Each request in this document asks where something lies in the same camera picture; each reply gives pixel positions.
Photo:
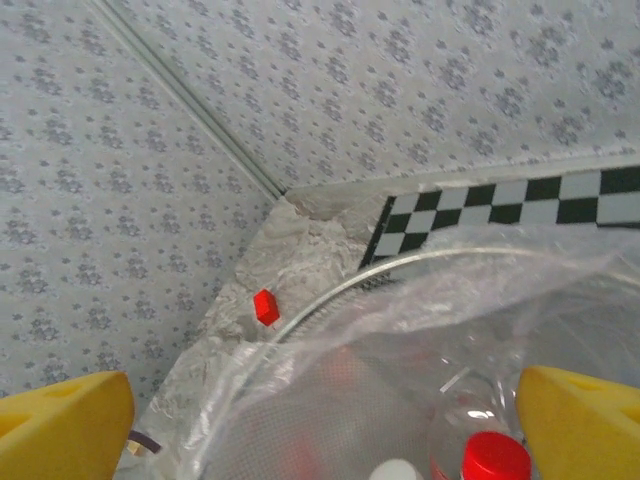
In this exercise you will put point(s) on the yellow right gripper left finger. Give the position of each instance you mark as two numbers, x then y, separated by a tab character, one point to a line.
60	440

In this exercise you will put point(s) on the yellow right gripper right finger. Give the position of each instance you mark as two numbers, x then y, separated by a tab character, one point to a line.
585	435

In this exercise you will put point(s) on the clear red-capped plastic bottle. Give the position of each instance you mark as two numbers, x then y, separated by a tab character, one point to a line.
495	457

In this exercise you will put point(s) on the white-capped blue-label plastic bottle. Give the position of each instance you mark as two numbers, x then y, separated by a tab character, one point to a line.
393	472

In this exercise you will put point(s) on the clear plastic bag bin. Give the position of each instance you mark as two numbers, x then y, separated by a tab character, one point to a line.
400	320

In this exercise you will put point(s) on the grey metal mesh bin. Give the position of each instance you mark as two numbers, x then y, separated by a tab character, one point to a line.
327	311

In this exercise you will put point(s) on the black and white checkerboard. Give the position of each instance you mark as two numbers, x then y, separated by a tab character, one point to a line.
500	210

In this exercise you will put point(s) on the small red block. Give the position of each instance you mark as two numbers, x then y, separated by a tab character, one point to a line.
266	307

